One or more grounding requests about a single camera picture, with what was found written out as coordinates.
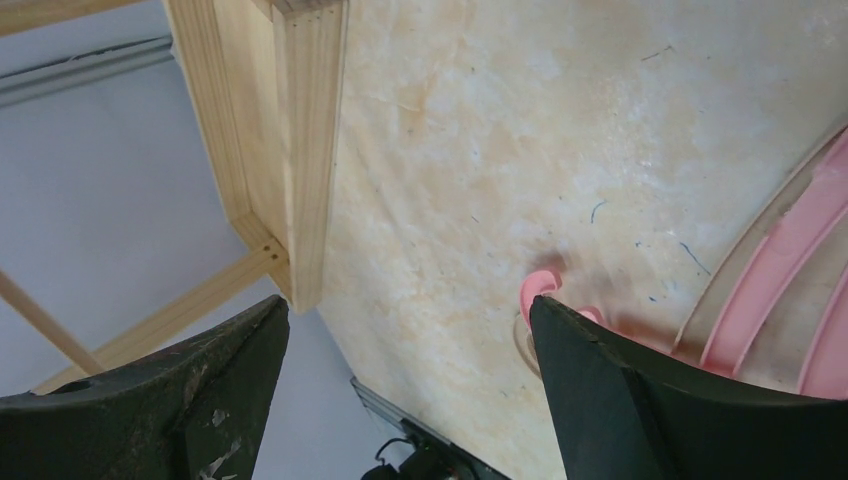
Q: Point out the pink hanger in pile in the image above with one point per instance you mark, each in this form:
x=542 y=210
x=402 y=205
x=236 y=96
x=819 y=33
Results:
x=775 y=265

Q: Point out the beige hanger pile front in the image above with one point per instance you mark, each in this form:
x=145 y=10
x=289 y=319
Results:
x=729 y=278

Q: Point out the beige hanger with left hook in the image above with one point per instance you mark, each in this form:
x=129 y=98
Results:
x=523 y=341

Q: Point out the aluminium rail frame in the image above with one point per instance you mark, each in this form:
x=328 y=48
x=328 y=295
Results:
x=83 y=69

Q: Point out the wooden hanger rack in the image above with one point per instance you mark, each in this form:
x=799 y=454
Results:
x=265 y=79

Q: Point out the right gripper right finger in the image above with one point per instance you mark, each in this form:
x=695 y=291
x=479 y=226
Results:
x=622 y=410

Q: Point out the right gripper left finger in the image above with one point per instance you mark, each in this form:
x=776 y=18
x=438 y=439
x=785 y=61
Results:
x=195 y=410

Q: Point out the black base bar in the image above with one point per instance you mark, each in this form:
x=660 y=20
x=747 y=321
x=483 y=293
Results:
x=432 y=456

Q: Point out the beige plastic hanger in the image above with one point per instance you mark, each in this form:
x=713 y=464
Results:
x=48 y=327

